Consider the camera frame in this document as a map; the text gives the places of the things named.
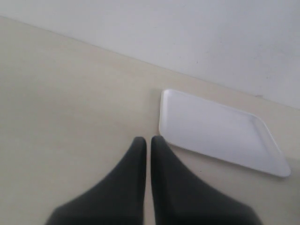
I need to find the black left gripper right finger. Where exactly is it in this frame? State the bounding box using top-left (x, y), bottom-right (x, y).
top-left (151, 136), bottom-right (262, 225)

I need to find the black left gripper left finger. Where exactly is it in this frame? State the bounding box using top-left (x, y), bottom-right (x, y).
top-left (46, 137), bottom-right (147, 225)

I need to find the white rectangular plastic tray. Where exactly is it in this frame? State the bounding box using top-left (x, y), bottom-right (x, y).
top-left (158, 89), bottom-right (291, 178)

